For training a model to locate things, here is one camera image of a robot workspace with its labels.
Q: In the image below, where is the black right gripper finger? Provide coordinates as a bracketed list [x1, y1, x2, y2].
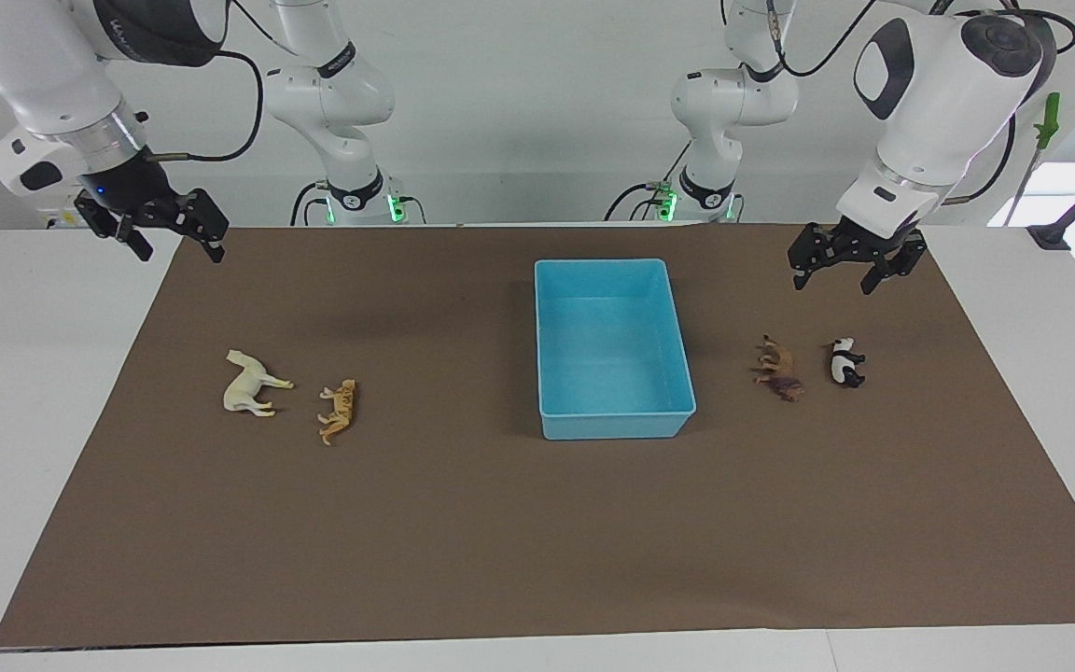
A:
[93, 218, 155, 263]
[180, 189, 230, 264]

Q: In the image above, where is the black right arm base cable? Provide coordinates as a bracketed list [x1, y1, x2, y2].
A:
[291, 180, 333, 227]

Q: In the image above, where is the orange striped tiger toy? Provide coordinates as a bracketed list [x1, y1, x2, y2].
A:
[317, 379, 358, 446]

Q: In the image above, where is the brown table mat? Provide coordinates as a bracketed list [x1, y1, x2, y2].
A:
[0, 222, 1075, 649]

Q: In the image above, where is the light blue plastic storage box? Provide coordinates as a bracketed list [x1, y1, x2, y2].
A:
[534, 259, 697, 441]

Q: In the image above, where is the cream white horse toy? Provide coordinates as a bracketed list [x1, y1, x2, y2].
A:
[223, 349, 296, 417]

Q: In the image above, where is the brown lion toy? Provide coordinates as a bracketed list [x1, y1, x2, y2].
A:
[751, 334, 805, 403]

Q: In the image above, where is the black left arm base cable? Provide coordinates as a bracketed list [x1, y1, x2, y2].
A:
[605, 140, 692, 223]

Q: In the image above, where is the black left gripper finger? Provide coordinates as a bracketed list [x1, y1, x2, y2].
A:
[860, 253, 922, 297]
[789, 237, 824, 292]

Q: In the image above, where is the black arm base cable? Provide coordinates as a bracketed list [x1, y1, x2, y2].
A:
[605, 140, 692, 223]
[291, 180, 333, 227]

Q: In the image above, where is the black and white panda toy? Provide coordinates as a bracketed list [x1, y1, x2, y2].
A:
[824, 338, 867, 389]

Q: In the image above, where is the green handled tool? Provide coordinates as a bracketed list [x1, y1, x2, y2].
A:
[1004, 91, 1061, 227]

